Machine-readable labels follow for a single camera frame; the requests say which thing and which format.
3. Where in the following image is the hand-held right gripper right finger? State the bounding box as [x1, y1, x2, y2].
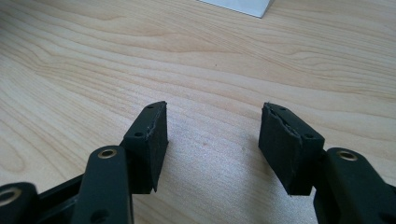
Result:
[258, 102, 327, 197]

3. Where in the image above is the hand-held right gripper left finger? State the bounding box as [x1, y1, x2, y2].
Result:
[119, 100, 170, 196]

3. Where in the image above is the grey expandable book rack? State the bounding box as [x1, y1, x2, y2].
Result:
[197, 0, 276, 19]

